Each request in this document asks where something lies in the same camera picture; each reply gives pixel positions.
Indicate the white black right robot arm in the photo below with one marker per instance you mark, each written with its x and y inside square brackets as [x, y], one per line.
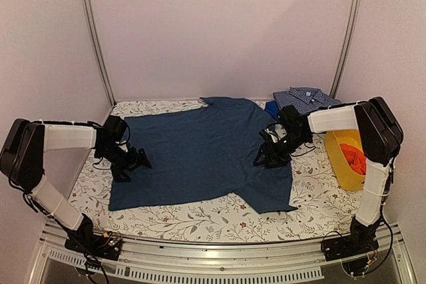
[381, 139]

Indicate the grey blue garment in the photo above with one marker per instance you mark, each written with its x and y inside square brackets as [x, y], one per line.
[203, 154]

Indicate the yellow plastic laundry basket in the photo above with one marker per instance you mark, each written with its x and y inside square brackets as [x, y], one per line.
[346, 177]

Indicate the right aluminium frame post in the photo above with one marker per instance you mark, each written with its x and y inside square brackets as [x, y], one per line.
[345, 47]

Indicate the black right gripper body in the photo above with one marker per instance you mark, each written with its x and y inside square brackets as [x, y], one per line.
[285, 148]

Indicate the left aluminium frame post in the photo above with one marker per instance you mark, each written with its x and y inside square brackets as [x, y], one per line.
[97, 50]

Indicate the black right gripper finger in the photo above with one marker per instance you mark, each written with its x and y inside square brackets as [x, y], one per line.
[261, 158]
[275, 164]

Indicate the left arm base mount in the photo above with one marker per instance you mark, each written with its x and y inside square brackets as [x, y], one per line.
[106, 246]

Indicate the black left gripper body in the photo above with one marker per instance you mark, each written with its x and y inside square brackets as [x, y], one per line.
[118, 157]

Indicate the blue checkered button shirt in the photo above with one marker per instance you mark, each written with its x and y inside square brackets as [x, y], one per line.
[304, 99]

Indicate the aluminium front rail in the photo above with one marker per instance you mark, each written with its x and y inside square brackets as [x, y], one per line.
[159, 261]

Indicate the orange garment in basket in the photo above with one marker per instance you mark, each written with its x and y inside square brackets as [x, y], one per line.
[355, 158]

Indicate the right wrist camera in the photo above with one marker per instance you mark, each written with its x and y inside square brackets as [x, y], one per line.
[268, 135]

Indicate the aluminium frame post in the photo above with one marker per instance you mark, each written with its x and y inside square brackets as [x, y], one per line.
[97, 50]
[345, 47]

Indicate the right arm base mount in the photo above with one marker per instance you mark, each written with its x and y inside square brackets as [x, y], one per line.
[336, 246]

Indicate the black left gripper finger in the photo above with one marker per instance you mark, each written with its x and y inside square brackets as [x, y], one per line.
[120, 177]
[143, 159]

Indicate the floral patterned table cloth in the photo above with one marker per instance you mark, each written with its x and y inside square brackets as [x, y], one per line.
[321, 207]

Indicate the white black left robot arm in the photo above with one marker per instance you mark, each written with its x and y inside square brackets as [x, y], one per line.
[22, 162]

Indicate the folded royal blue garment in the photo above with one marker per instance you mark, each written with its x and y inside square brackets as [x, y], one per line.
[272, 109]

